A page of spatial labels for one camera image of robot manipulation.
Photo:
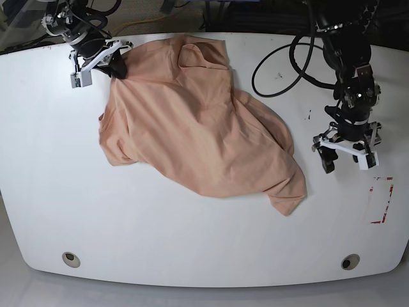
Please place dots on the right table cable grommet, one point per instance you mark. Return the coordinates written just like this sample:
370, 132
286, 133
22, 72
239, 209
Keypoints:
350, 262

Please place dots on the peach pink T-shirt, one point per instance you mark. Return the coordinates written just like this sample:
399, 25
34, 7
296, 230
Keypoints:
178, 110

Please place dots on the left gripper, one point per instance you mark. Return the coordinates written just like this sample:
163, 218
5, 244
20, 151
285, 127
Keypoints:
351, 124

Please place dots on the table cable grommet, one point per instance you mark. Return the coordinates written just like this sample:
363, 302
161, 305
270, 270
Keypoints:
71, 260
350, 262

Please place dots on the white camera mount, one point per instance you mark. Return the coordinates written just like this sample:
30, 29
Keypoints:
82, 77
363, 152

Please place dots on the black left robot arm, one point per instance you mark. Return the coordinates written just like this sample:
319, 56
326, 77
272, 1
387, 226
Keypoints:
348, 53

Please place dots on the red tape rectangle marking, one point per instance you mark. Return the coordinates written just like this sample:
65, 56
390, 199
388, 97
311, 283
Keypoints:
380, 194

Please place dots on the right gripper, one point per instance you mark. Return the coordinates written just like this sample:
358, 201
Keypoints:
89, 45

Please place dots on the left table cable grommet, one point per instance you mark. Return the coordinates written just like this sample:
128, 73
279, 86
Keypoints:
71, 260

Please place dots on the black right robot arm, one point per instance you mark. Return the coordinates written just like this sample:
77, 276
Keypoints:
82, 28

